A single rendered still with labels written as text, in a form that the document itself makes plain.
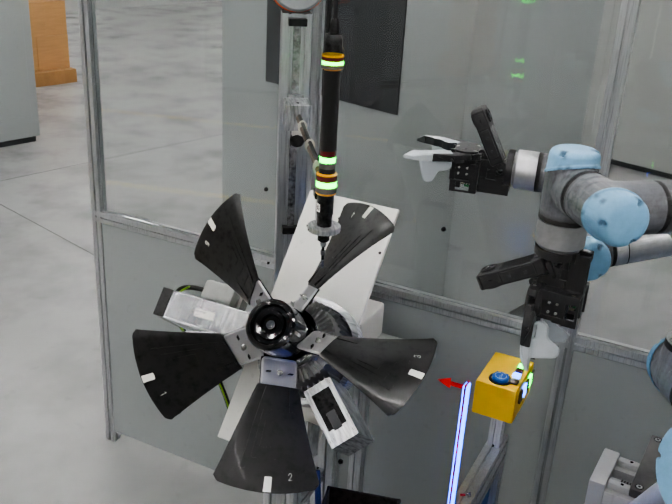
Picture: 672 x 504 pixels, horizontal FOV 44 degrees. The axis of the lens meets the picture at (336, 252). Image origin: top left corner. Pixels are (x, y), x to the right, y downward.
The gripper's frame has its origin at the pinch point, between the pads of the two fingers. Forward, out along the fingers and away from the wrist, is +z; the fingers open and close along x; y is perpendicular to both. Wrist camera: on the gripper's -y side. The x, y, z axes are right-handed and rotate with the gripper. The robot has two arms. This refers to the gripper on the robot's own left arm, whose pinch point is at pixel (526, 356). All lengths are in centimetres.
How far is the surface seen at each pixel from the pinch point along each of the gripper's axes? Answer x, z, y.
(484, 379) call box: 48, 36, -18
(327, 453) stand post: 56, 79, -61
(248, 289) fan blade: 29, 19, -72
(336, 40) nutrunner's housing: 24, -42, -49
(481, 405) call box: 47, 42, -17
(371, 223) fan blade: 41, 1, -46
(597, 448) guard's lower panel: 96, 76, 7
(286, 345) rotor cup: 19, 24, -55
